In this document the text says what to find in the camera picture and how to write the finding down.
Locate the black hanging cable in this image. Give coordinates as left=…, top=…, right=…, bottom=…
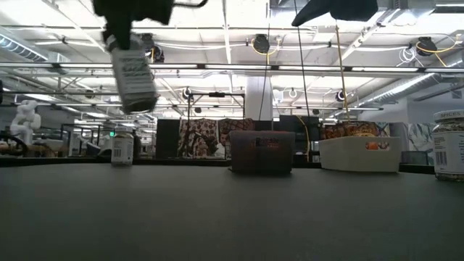
left=258, top=0, right=272, bottom=121
left=292, top=0, right=312, bottom=117

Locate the black ceiling cord reel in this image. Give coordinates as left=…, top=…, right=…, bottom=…
left=252, top=33, right=271, bottom=54
left=415, top=36, right=457, bottom=57
left=143, top=33, right=166, bottom=63

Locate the corrugated ceiling duct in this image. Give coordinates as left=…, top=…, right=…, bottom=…
left=357, top=72, right=464, bottom=108

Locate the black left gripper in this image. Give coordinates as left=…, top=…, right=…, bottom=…
left=92, top=0, right=175, bottom=51

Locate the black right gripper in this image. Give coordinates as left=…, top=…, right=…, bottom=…
left=291, top=0, right=379, bottom=27

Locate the bagel seasoning jar white lid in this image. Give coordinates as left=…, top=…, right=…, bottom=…
left=110, top=125, right=134, bottom=167
left=433, top=109, right=464, bottom=182
left=104, top=33, right=160, bottom=115

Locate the black aluminium table frame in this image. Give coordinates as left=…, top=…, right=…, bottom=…
left=0, top=156, right=436, bottom=170

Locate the black cabinet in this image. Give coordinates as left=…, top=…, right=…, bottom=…
left=156, top=118, right=181, bottom=160

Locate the black stand frame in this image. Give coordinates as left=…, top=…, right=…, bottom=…
left=183, top=86, right=247, bottom=160

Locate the silver ceiling air duct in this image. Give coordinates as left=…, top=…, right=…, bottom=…
left=0, top=34, right=50, bottom=62

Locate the yellow hanging cable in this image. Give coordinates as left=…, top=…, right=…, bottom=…
left=333, top=21, right=351, bottom=123

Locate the small white plastic bin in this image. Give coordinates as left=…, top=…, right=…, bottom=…
left=318, top=136, right=402, bottom=173

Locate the grey translucent plastic bin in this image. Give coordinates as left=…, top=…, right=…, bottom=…
left=228, top=130, right=297, bottom=175

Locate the black curved cable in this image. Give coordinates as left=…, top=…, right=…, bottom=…
left=0, top=132, right=28, bottom=157

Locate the patterned fabric panel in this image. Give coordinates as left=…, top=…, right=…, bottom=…
left=179, top=118, right=220, bottom=160
left=218, top=118, right=254, bottom=160

